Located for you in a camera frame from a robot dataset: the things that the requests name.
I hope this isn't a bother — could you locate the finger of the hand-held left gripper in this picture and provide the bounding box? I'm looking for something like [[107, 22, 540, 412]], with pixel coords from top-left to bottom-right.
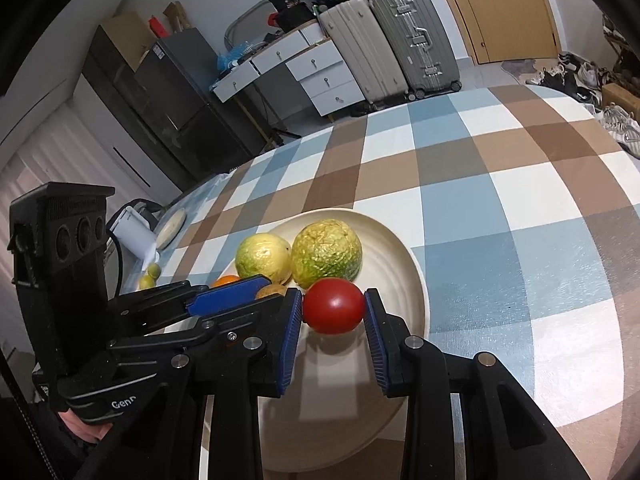
[[105, 274, 269, 333], [107, 294, 289, 361]]

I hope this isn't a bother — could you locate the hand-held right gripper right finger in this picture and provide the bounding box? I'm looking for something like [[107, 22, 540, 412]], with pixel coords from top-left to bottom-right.
[[363, 288, 593, 480]]

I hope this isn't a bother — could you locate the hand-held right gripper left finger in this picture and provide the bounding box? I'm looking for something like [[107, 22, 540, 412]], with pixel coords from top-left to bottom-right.
[[75, 289, 305, 480]]

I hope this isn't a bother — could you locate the smooth yellow-green guava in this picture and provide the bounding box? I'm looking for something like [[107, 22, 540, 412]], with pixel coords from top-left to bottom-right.
[[235, 233, 293, 285]]

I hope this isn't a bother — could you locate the red tomato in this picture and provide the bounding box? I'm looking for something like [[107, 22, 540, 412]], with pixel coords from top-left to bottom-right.
[[302, 278, 366, 336]]

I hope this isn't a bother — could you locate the cream round plate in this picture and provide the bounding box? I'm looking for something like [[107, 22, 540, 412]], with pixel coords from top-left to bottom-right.
[[165, 208, 431, 473]]

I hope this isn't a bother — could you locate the bumpy yellow-green guava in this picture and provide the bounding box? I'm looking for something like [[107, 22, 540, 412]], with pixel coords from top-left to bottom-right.
[[291, 219, 363, 285]]

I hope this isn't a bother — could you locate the person's left hand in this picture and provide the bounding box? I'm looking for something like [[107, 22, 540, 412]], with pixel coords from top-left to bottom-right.
[[55, 407, 115, 446]]

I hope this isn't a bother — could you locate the white kettle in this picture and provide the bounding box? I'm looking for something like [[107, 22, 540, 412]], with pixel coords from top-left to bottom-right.
[[109, 200, 161, 263]]

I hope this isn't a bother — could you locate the small beige saucer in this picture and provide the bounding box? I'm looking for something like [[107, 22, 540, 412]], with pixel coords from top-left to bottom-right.
[[156, 208, 187, 251]]

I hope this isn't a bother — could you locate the blue patterned tablecloth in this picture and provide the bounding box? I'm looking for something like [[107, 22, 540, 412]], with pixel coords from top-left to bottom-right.
[[135, 172, 236, 286]]

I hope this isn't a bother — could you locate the white curtain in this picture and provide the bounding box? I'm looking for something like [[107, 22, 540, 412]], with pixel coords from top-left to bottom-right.
[[0, 132, 118, 241]]

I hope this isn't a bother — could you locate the dark brown wardrobe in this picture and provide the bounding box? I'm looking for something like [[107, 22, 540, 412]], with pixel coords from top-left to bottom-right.
[[82, 25, 201, 191]]

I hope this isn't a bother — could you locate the grey refrigerator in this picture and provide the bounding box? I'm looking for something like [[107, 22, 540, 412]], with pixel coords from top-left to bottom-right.
[[135, 27, 266, 171]]

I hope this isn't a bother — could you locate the white desk with drawers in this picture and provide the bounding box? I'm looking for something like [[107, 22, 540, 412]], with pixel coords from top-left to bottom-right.
[[212, 22, 366, 116]]

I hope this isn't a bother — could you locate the blue plastic bag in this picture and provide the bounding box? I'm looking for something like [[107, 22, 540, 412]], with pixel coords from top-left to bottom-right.
[[216, 42, 251, 73]]

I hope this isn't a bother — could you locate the large cardboard box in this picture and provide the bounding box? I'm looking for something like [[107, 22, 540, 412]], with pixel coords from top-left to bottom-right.
[[102, 10, 157, 71]]

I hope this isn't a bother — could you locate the beige suitcase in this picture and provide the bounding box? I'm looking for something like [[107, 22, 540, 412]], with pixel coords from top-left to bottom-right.
[[317, 0, 408, 106]]

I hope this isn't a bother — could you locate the brown paper bag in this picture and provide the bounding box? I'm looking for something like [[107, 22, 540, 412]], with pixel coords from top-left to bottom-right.
[[164, 1, 193, 31]]

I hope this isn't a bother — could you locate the black bag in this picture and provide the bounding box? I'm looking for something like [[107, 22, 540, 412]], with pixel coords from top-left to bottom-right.
[[275, 4, 318, 31]]

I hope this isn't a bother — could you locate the silver suitcase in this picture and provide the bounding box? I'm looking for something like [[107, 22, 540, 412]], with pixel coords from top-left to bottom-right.
[[369, 0, 462, 101]]

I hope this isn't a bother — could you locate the grey door mat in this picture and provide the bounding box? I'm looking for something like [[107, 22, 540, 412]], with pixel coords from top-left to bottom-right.
[[501, 58, 537, 83]]

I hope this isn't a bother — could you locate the pile of sneakers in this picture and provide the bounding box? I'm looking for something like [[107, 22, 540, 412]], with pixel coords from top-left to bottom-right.
[[525, 52, 640, 158]]

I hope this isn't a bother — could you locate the small cardboard box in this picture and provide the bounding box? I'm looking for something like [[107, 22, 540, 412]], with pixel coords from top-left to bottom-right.
[[600, 82, 638, 108]]

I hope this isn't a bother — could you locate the tan wooden door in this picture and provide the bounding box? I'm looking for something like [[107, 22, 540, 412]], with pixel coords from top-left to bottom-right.
[[425, 0, 561, 65]]

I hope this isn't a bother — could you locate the wooden shoe rack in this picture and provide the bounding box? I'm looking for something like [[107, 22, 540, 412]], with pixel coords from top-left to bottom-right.
[[602, 12, 633, 86]]

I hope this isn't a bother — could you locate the black cable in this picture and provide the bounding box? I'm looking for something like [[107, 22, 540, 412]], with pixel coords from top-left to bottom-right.
[[105, 232, 125, 301]]

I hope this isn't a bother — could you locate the grey metal hoop frame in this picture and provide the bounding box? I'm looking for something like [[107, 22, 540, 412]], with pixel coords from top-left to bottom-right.
[[224, 0, 276, 46]]

